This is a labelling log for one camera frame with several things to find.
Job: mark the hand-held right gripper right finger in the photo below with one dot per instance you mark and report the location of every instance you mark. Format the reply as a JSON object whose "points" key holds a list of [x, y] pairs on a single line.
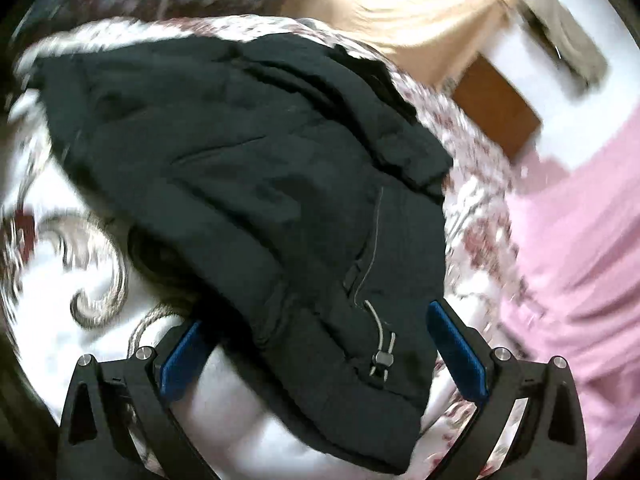
{"points": [[457, 350]]}

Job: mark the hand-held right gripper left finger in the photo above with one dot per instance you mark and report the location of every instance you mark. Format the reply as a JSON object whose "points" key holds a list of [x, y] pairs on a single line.
{"points": [[180, 360]]}

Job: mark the black jacket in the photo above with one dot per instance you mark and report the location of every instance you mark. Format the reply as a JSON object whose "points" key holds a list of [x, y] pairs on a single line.
{"points": [[225, 185]]}

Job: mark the floral satin bedspread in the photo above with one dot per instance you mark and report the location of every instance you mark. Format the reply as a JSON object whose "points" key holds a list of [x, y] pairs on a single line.
{"points": [[60, 310]]}

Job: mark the pink curtain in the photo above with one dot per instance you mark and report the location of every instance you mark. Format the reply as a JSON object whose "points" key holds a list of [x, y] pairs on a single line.
{"points": [[590, 285]]}

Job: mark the wooden headboard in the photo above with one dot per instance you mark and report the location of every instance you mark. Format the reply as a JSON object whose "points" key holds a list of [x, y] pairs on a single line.
{"points": [[495, 105]]}

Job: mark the olive green cloth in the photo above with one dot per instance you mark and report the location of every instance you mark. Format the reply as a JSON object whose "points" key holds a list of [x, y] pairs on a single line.
{"points": [[575, 50]]}

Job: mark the yellow hanging cloth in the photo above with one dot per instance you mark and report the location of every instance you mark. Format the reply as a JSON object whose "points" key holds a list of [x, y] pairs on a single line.
{"points": [[400, 10]]}

